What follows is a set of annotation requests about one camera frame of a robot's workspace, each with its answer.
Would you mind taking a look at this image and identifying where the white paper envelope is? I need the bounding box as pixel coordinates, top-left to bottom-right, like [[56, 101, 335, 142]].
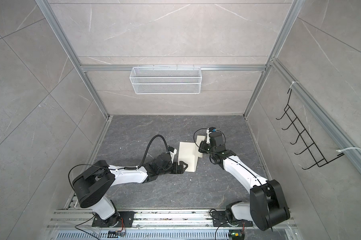
[[178, 142, 203, 172]]

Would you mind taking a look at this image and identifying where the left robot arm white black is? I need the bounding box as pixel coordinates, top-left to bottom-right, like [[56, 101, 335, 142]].
[[71, 151, 188, 221]]

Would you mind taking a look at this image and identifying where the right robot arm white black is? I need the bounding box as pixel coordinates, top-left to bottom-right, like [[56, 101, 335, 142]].
[[198, 128, 291, 231]]

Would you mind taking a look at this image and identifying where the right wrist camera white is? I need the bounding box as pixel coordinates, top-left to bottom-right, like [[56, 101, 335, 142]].
[[206, 127, 217, 144]]

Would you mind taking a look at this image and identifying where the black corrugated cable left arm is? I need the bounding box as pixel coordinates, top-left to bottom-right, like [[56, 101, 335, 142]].
[[67, 134, 170, 193]]

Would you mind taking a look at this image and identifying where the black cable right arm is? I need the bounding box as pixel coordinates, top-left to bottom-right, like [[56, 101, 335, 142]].
[[193, 128, 273, 232]]

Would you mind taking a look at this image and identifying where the grey slotted cable duct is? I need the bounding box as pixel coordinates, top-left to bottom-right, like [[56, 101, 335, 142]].
[[54, 229, 238, 240]]

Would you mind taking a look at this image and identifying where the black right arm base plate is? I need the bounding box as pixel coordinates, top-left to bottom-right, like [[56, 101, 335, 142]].
[[209, 209, 254, 227]]

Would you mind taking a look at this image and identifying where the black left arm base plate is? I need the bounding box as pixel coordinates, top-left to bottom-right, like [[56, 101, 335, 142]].
[[91, 211, 135, 228]]

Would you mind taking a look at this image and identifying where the white wire mesh basket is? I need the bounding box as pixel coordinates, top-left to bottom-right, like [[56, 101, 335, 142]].
[[129, 68, 203, 95]]

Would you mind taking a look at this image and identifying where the black wire hook rack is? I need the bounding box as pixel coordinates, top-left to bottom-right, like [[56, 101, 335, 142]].
[[276, 89, 345, 170]]

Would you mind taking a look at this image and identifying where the aluminium frame back rail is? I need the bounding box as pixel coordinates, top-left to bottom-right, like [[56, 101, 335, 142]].
[[80, 64, 266, 72]]

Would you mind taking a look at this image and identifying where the aluminium frame rail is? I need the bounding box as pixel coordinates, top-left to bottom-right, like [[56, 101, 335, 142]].
[[271, 58, 361, 174], [80, 64, 266, 72]]

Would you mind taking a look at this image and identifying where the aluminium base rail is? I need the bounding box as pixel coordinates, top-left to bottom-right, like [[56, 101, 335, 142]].
[[46, 208, 298, 232]]

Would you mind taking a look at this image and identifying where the aluminium frame right rail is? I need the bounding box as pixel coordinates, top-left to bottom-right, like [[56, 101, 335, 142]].
[[271, 58, 361, 174]]

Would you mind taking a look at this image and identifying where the aluminium frame right post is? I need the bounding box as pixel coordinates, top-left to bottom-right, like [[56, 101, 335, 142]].
[[243, 0, 305, 121]]

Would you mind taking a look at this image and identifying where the aluminium frame post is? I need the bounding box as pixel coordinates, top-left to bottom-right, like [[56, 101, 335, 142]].
[[243, 0, 305, 121], [35, 0, 109, 120]]

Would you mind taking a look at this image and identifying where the aluminium frame left post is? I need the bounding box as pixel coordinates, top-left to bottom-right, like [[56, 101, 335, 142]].
[[35, 0, 109, 120]]

